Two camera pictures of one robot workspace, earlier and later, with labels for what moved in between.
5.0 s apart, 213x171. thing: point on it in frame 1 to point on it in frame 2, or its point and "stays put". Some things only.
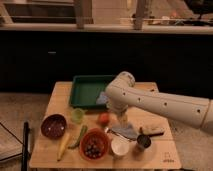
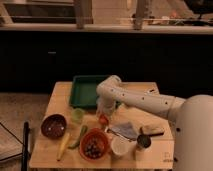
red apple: (104, 118) stays put
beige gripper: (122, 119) to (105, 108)
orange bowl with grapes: (94, 144) stays put
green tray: (86, 88) stays put
